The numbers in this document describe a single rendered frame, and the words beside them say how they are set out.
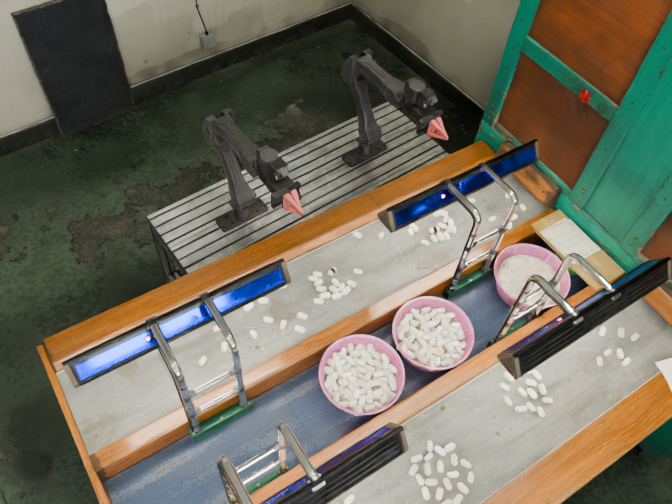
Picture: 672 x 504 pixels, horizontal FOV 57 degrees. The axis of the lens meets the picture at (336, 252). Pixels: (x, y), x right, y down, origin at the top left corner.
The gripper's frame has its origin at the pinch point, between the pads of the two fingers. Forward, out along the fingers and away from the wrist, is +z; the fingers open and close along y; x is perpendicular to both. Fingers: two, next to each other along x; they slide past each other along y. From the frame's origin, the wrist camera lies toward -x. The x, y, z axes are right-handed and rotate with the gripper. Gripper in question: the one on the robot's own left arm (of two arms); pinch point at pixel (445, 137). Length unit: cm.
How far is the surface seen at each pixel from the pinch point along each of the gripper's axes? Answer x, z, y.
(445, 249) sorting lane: 31.9, 22.2, -10.9
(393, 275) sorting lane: 32, 20, -34
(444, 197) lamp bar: -1.7, 20.3, -19.8
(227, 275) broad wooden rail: 30, -11, -82
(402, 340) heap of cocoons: 33, 41, -47
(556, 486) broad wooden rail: 27, 102, -43
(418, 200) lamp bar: -4.3, 18.1, -29.4
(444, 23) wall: 67, -110, 121
